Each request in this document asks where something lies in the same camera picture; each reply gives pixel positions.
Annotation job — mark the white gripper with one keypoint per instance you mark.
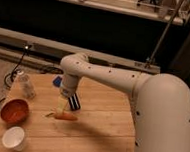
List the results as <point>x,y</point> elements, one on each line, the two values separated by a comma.
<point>68,88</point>

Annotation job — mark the orange ceramic bowl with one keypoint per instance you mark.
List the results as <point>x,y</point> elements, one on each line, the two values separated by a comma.
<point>14,111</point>

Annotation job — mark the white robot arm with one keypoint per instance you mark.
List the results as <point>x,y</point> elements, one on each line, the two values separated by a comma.
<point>161,109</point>

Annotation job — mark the black white striped block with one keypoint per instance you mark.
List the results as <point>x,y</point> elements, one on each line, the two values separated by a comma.
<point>74,102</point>

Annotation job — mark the orange carrot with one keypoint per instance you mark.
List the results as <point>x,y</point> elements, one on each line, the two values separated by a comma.
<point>63,116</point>

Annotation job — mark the blue object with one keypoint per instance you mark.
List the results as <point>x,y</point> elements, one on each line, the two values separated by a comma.
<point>57,81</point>

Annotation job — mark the clear plastic bottle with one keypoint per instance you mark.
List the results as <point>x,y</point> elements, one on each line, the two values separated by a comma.
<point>26,85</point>

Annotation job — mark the white paper cup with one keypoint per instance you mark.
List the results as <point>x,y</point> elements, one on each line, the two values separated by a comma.
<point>14,138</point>

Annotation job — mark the metal pole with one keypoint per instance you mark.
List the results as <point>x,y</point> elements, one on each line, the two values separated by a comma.
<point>150,59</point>

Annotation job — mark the grey baseboard rail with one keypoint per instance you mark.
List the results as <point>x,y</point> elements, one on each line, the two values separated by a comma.
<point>71,48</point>

